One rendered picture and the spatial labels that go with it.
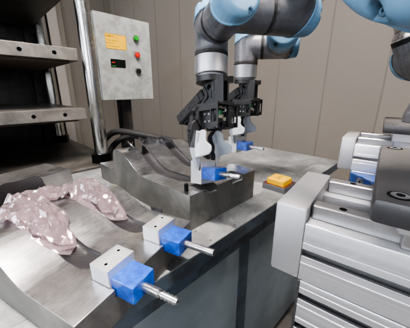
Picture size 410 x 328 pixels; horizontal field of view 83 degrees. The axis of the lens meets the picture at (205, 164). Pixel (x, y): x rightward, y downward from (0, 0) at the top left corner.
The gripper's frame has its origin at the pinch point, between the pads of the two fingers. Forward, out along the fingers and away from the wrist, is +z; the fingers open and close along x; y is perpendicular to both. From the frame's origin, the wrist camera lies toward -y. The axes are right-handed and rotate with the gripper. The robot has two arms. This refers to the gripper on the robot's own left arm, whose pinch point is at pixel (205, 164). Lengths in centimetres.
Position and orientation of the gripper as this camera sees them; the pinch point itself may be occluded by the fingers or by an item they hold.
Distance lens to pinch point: 57.0
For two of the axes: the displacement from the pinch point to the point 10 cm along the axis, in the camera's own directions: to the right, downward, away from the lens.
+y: 7.1, 0.7, -7.0
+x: 7.0, -0.7, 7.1
